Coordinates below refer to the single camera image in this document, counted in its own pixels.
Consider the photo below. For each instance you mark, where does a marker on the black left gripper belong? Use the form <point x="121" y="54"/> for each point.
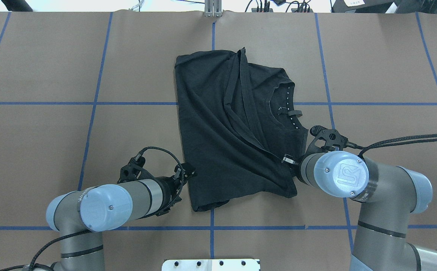
<point x="168" y="185"/>

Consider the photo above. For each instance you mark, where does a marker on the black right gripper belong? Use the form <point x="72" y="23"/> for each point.
<point x="296" y="168"/>

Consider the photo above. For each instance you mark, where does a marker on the black graphic t-shirt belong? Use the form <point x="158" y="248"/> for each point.
<point x="237" y="120"/>

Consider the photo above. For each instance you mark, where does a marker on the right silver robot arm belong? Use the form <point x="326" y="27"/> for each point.
<point x="388" y="196"/>

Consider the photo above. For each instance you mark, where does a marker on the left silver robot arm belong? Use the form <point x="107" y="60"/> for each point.
<point x="81" y="217"/>

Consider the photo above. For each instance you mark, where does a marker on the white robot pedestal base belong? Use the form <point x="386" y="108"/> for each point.
<point x="242" y="264"/>

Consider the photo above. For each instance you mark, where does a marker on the aluminium frame post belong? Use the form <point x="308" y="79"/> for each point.
<point x="213" y="8"/>

